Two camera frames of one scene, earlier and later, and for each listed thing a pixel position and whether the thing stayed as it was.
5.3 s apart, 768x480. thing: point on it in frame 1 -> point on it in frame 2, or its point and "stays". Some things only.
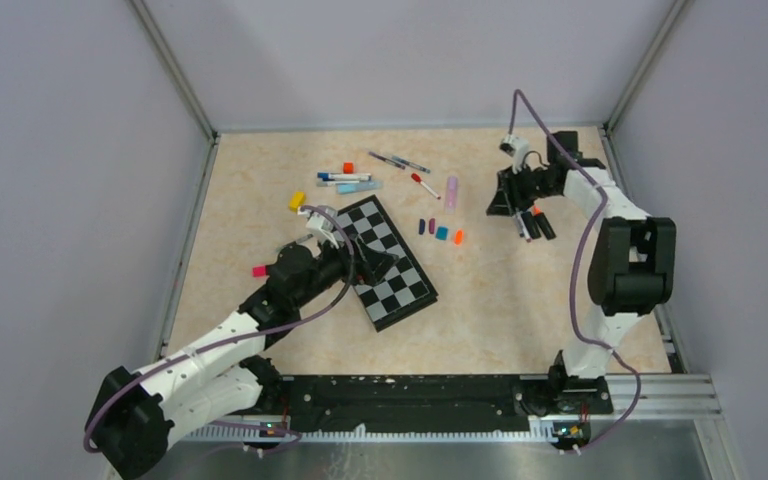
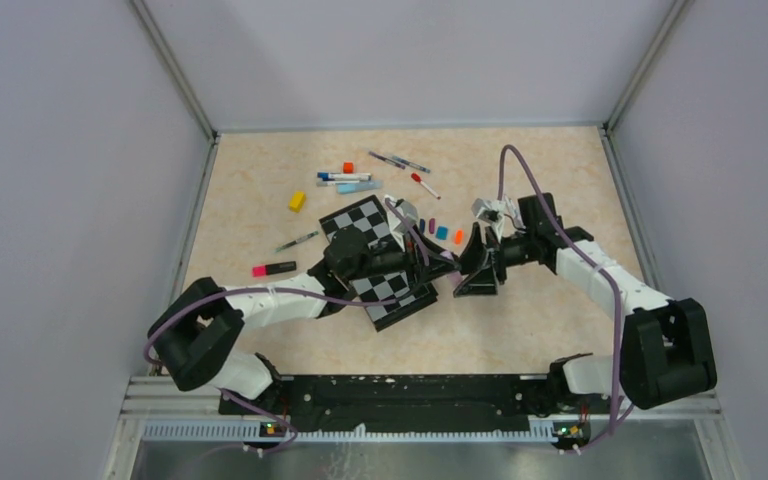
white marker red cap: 417,178 stays
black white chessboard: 406,289 stays
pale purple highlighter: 452,195 -> 455,277
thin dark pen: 386,160 stays
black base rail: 396,402 stays
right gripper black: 508,185 -> 478,260
